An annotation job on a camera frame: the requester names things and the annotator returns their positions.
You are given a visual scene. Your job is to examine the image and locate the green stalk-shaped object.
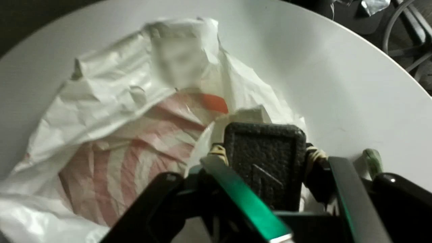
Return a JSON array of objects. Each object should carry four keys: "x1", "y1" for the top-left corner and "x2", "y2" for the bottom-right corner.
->
[{"x1": 362, "y1": 148, "x2": 384, "y2": 180}]

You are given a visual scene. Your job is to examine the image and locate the crumpled silver foil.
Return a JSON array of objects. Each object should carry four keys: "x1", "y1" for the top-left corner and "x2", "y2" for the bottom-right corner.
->
[{"x1": 360, "y1": 0, "x2": 391, "y2": 16}]

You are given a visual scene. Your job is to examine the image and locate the grey chair base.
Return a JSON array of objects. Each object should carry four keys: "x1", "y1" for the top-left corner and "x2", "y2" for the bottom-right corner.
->
[{"x1": 382, "y1": 0, "x2": 432, "y2": 75}]

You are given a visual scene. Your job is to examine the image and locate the orange object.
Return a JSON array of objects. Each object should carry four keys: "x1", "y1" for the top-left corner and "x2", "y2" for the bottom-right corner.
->
[{"x1": 202, "y1": 94, "x2": 229, "y2": 114}]

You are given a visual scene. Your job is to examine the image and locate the white plastic bag red stripes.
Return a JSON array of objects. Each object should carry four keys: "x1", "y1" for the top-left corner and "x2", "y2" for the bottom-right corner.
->
[{"x1": 0, "y1": 17, "x2": 307, "y2": 243}]

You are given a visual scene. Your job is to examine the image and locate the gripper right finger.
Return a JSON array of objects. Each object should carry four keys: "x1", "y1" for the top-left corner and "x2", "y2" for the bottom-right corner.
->
[{"x1": 265, "y1": 123, "x2": 432, "y2": 243}]

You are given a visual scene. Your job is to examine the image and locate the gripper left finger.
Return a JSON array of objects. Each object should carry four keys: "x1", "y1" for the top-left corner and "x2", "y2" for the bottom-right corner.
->
[{"x1": 100, "y1": 122, "x2": 293, "y2": 243}]

